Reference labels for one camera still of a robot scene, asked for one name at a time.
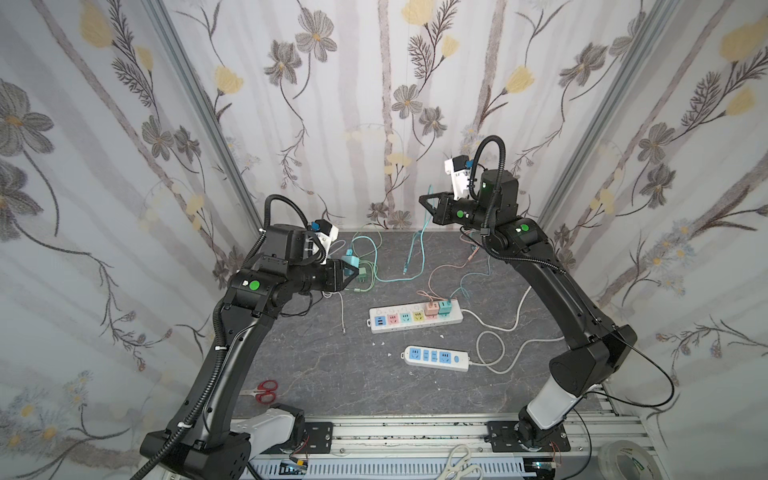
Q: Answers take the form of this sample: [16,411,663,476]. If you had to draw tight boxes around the teal charger with cable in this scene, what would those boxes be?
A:
[432,267,491,317]
[343,202,428,294]

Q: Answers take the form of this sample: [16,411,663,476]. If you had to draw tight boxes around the white multicolour power strip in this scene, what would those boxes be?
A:
[367,299,464,334]

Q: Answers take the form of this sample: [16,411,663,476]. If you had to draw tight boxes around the pink charger with cable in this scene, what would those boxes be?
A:
[417,246,479,317]

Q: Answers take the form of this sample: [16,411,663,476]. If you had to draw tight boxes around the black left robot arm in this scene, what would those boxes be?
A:
[133,194,359,479]

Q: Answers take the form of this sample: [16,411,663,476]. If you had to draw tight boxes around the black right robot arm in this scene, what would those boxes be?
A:
[419,135,637,450]

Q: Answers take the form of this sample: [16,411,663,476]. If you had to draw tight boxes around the white blue power strip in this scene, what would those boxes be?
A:
[401,345,470,373]

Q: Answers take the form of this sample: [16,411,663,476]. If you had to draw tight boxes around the clear tape roll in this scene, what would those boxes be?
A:
[597,440,662,480]

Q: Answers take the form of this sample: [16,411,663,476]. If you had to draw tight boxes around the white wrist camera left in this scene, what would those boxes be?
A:
[308,219,339,254]

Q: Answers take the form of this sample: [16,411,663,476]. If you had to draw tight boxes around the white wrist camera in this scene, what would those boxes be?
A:
[444,155,472,200]
[308,219,339,254]

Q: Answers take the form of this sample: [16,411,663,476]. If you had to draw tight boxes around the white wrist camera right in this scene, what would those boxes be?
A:
[444,155,472,200]

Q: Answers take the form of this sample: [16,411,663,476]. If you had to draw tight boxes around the red handled scissors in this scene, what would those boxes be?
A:
[239,379,279,405]

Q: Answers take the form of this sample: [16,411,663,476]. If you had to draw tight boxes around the white power strip cords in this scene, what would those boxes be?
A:
[458,268,595,376]

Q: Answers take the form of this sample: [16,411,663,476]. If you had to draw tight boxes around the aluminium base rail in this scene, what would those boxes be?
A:
[238,410,668,479]

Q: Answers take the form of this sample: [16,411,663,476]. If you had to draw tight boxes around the white scissors handles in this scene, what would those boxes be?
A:
[437,444,484,480]

